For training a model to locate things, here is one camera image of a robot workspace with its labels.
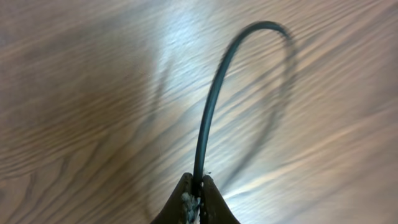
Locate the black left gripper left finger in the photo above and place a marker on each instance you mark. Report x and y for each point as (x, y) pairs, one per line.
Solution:
(173, 211)

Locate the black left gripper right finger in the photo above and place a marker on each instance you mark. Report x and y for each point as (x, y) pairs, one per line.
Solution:
(213, 209)

